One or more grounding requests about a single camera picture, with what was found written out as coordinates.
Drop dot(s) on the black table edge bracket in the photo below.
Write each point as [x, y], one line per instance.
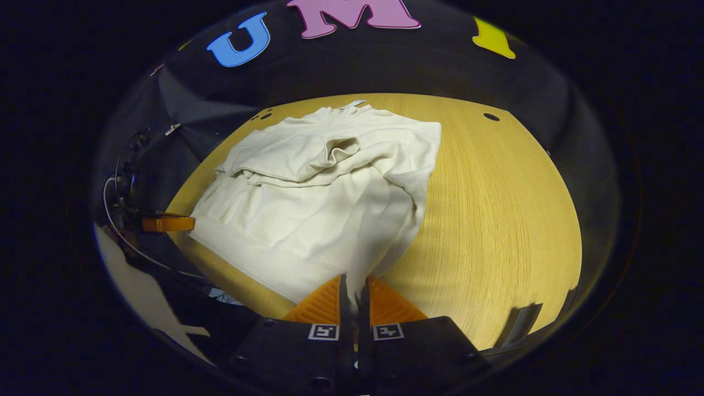
[569, 300]
[517, 324]

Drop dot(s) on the copper cloth clip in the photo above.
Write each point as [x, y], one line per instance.
[157, 70]

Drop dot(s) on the white knit sweater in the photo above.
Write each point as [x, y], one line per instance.
[308, 220]

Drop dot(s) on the black backdrop cloth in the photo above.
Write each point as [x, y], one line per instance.
[385, 66]

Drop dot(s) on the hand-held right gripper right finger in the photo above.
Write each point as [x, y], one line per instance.
[364, 313]

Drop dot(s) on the white cloth clip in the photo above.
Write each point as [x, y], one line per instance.
[172, 129]

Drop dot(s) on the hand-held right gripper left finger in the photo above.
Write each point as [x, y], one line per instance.
[343, 308]

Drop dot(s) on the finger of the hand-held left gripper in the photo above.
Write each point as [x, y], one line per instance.
[168, 223]

